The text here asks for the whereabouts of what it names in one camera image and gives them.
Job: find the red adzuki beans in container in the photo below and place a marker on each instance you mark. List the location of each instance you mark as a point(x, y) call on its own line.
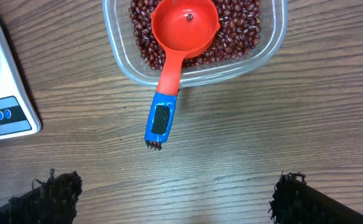
point(239, 33)

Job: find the clear plastic food container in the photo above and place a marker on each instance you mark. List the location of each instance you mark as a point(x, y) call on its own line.
point(274, 16)

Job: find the orange scoop with blue handle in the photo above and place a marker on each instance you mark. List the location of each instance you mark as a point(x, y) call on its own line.
point(184, 29)

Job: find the white digital kitchen scale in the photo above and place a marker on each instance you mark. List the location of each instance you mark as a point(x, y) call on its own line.
point(17, 114)

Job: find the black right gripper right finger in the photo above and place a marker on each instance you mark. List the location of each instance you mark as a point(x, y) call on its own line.
point(294, 202)

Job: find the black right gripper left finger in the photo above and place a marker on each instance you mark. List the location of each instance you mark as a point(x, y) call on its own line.
point(54, 201)

